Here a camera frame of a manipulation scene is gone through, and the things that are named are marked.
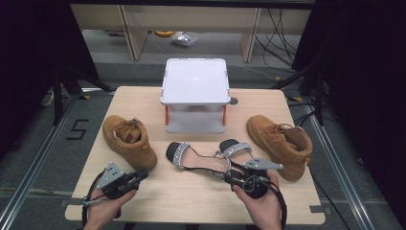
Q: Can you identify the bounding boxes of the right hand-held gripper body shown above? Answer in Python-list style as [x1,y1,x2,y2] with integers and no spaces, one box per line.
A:
[238,157,284,200]

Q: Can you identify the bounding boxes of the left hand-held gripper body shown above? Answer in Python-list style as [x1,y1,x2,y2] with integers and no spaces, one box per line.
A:
[95,161,142,200]

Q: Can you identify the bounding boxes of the black glitter strap sandal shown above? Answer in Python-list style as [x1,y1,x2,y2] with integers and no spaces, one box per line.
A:
[166,141,233,178]
[219,138,257,171]

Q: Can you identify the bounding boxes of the white two-tier shoe rack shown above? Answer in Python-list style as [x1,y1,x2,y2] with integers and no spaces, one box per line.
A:
[160,57,232,134]

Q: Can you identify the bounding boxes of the person's left hand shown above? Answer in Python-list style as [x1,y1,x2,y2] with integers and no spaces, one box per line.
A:
[83,188,138,230]

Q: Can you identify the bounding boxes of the person's right hand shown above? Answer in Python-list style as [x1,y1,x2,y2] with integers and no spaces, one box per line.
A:
[232,172,283,230]

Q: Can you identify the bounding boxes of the tan suede boot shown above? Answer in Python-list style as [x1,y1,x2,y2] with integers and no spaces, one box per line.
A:
[246,114,314,182]
[101,114,158,172]

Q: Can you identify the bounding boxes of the black metal stand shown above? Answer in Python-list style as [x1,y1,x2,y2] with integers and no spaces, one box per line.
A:
[52,63,116,127]
[271,60,326,127]

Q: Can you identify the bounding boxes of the clear plastic bag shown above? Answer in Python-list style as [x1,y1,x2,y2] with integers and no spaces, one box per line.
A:
[170,31,199,48]

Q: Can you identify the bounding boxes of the light wooden desk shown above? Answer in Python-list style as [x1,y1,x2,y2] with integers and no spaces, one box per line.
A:
[70,3,312,63]

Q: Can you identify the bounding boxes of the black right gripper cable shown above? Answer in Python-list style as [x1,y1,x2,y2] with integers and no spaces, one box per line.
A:
[241,174,288,230]

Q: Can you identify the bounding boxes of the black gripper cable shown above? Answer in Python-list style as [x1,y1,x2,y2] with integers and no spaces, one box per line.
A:
[80,171,108,229]
[241,174,288,230]

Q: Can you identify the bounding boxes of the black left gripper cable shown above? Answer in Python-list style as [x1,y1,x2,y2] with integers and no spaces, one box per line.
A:
[80,171,108,229]

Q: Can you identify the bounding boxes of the aluminium floor rail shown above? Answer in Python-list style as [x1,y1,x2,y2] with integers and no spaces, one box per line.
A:
[0,92,81,230]
[300,95,386,230]

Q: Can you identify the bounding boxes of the black floor cables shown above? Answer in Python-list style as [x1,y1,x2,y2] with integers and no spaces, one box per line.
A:
[255,9,303,70]

